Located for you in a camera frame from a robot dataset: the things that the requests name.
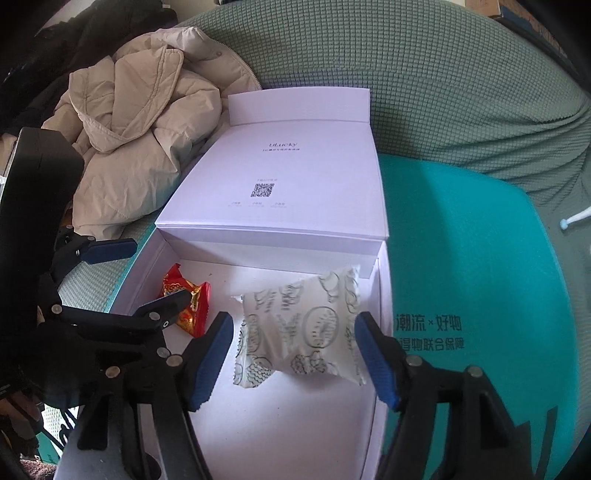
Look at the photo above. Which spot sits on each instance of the dark jacket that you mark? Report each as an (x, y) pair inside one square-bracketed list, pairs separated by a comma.
[(69, 37)]

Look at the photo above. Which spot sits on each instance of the teal foam mat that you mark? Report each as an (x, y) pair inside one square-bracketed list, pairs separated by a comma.
[(461, 254)]

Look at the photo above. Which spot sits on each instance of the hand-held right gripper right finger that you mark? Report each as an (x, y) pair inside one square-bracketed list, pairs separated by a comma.
[(379, 364)]

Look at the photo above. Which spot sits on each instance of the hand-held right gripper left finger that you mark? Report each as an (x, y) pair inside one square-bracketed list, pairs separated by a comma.
[(210, 364)]

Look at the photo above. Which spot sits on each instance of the white printed snack packet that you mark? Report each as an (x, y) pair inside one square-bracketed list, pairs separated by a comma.
[(295, 332)]

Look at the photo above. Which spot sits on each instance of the red candy packet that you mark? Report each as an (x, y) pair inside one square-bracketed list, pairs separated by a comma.
[(174, 279)]

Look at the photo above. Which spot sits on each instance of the brown cardboard box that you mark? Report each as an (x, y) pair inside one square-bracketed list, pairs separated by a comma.
[(489, 5)]

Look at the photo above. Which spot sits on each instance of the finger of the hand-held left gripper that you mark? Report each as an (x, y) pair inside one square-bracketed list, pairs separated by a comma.
[(168, 302), (111, 251)]

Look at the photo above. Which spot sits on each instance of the beige down jacket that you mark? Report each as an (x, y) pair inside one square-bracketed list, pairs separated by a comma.
[(138, 115)]

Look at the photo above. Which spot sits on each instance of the white plush toy long legs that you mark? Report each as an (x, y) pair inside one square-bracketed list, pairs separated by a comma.
[(570, 222)]

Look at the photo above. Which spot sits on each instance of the green covered sofa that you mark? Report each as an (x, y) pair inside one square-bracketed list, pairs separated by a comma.
[(438, 92)]

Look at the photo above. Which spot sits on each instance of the white cardboard gift box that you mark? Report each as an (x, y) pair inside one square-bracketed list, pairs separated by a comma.
[(277, 161)]

